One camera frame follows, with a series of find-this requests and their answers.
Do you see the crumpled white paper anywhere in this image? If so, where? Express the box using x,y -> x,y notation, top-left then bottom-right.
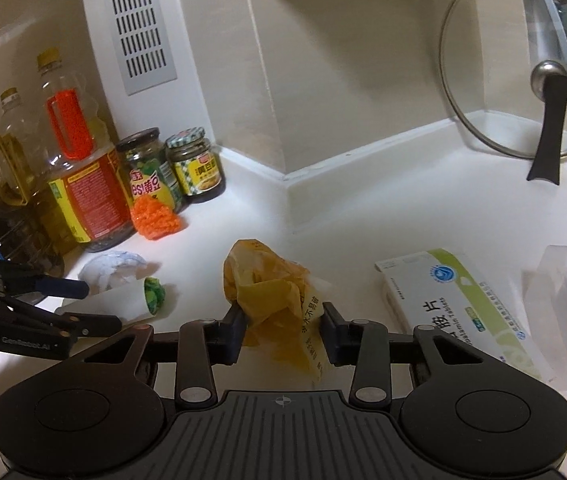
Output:
78,252 -> 149,296

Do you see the white green medicine box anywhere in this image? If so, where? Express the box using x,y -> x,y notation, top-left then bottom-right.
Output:
374,248 -> 557,384

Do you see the oil bottle with red label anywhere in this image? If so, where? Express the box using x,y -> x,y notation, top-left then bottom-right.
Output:
36,48 -> 137,254

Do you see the white paper cup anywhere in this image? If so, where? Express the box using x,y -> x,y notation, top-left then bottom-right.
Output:
56,276 -> 167,331

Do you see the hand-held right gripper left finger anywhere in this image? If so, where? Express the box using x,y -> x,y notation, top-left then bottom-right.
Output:
83,302 -> 249,410

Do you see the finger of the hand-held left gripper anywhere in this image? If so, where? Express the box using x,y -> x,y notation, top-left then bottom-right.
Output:
0,292 -> 123,339
0,255 -> 90,307

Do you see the oil bottle with yellow handle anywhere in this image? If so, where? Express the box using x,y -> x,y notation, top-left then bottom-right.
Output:
0,87 -> 79,267

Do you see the glass jar with dark lid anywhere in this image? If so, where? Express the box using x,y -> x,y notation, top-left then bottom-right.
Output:
116,127 -> 187,216

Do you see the orange plastic bag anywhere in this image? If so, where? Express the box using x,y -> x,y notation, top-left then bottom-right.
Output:
222,238 -> 329,381

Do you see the glass jar with checkered lid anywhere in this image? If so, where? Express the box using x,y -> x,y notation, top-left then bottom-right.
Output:
164,127 -> 227,205

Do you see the glass pot lid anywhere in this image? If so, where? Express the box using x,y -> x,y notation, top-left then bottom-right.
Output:
438,0 -> 567,185

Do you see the orange mesh scrubber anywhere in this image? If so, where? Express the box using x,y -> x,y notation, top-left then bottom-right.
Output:
130,194 -> 184,239

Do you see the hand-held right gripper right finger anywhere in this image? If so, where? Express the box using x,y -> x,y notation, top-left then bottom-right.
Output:
321,301 -> 487,409

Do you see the grey wall vent grille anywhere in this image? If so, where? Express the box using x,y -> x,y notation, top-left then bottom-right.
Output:
96,0 -> 178,96

